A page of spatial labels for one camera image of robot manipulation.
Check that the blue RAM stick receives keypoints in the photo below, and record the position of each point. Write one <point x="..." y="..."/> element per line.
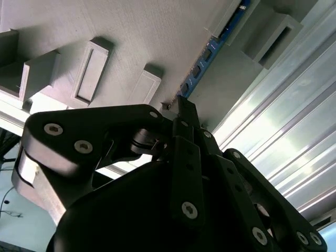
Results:
<point x="202" y="63"/>

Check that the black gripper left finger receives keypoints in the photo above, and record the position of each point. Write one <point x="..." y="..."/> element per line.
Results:
<point x="78" y="123"/>

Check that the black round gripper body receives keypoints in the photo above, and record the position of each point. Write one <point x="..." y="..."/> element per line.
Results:
<point x="118" y="215"/>

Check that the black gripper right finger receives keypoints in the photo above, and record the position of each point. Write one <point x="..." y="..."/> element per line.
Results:
<point x="235" y="179"/>

